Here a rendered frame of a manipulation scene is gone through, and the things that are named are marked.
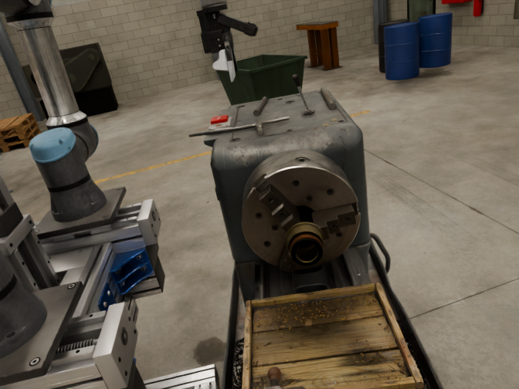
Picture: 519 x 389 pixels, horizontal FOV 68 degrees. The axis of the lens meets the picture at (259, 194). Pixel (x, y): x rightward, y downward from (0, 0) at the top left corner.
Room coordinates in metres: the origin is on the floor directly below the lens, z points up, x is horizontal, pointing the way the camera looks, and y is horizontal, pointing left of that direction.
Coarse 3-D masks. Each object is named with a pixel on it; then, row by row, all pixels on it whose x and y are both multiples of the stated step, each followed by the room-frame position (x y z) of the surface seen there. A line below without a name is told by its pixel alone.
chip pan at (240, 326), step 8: (368, 256) 1.37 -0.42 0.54; (368, 264) 1.32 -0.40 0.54; (368, 272) 1.27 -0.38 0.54; (376, 272) 1.26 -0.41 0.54; (376, 280) 1.21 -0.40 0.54; (384, 288) 1.16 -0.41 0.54; (240, 296) 1.28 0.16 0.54; (240, 304) 1.23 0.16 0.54; (392, 304) 1.07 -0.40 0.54; (240, 312) 1.18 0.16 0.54; (240, 320) 1.14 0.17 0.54; (240, 328) 1.10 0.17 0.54; (240, 336) 1.06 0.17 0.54; (232, 376) 0.89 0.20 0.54
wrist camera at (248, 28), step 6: (222, 18) 1.17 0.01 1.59; (228, 18) 1.17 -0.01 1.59; (234, 18) 1.20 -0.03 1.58; (222, 24) 1.17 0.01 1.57; (228, 24) 1.17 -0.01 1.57; (234, 24) 1.17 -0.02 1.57; (240, 24) 1.17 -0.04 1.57; (246, 24) 1.17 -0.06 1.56; (252, 24) 1.18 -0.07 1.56; (240, 30) 1.17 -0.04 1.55; (246, 30) 1.17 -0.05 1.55; (252, 30) 1.17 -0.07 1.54; (252, 36) 1.18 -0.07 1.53
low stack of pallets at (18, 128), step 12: (0, 120) 8.21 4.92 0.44; (12, 120) 7.89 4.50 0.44; (24, 120) 7.75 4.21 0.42; (0, 132) 7.26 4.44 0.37; (12, 132) 7.54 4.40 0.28; (24, 132) 7.32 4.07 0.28; (36, 132) 8.38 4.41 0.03; (0, 144) 7.29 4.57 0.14; (12, 144) 7.24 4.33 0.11; (24, 144) 7.30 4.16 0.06
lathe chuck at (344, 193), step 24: (264, 168) 0.94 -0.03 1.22; (288, 168) 0.88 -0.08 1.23; (312, 168) 0.87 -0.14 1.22; (336, 168) 0.92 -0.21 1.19; (288, 192) 0.88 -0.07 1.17; (312, 192) 0.87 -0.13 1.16; (336, 192) 0.87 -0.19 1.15; (264, 216) 0.88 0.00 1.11; (360, 216) 0.86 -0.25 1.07; (264, 240) 0.88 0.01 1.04; (336, 240) 0.87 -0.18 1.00
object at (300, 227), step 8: (296, 224) 0.79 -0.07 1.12; (304, 224) 0.79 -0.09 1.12; (312, 224) 0.79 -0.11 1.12; (288, 232) 0.79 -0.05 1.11; (296, 232) 0.77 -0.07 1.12; (304, 232) 0.76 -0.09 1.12; (312, 232) 0.76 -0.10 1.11; (320, 232) 0.78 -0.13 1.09; (288, 240) 0.77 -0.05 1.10; (296, 240) 0.74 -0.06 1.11; (304, 240) 0.73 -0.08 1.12; (312, 240) 0.73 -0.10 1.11; (320, 240) 0.76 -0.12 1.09; (288, 248) 0.76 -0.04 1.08; (296, 248) 0.73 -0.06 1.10; (304, 248) 0.79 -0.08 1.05; (312, 248) 0.79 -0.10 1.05; (320, 248) 0.73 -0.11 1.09; (296, 256) 0.73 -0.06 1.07; (304, 256) 0.77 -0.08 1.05; (312, 256) 0.76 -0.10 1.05; (320, 256) 0.73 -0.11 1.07; (304, 264) 0.73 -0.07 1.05; (312, 264) 0.73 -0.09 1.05
